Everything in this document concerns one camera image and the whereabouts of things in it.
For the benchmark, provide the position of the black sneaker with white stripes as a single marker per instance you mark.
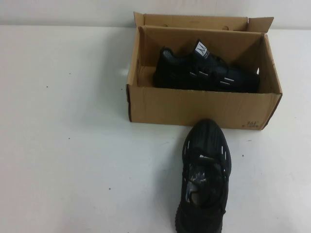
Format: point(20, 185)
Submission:
point(175, 72)
point(206, 136)

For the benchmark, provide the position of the brown cardboard shoe box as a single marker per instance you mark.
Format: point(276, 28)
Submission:
point(194, 109)

